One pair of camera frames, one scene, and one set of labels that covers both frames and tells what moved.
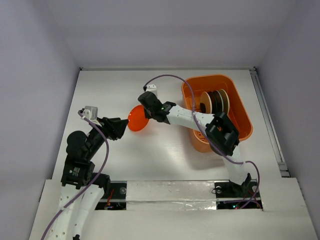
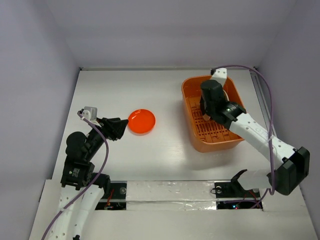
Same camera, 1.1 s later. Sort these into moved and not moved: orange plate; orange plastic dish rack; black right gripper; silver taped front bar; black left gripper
Moved: orange plate; black right gripper
Not moved: silver taped front bar; orange plastic dish rack; black left gripper
